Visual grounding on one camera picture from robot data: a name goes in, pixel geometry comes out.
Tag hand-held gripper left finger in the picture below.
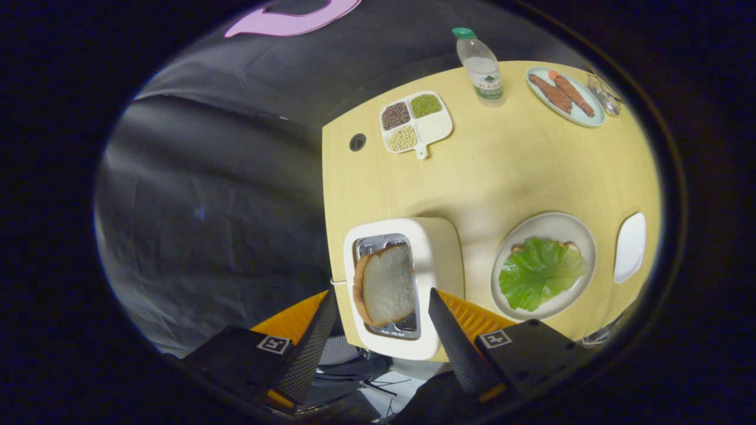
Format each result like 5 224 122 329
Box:
182 288 338 414

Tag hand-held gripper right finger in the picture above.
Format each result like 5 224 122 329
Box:
428 287 591 405

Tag white bread slice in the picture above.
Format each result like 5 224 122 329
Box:
353 243 417 328

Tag green lettuce leaf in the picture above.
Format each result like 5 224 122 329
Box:
498 237 588 312

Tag white toaster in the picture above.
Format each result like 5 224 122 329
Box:
343 217 465 361

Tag beige round plate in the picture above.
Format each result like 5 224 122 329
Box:
490 212 598 322

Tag black backdrop cloth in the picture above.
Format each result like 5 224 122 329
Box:
93 0 591 355

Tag white rectangular plate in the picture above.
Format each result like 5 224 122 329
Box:
614 212 647 285

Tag heap of pale beans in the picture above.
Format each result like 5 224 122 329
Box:
387 125 418 152

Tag white divided snack dish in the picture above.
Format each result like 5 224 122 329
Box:
379 90 454 160

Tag heap of dark beans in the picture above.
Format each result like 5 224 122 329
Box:
382 102 411 130

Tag heap of green beans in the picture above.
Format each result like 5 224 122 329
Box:
411 94 442 118

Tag light blue round plate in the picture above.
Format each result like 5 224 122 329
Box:
526 66 606 128

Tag brown meat piece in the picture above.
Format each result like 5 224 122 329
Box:
529 73 573 115
554 74 595 117

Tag clear plastic water bottle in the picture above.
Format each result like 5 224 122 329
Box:
452 27 506 107

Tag clear utensil holder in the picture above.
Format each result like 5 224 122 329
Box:
586 65 624 116

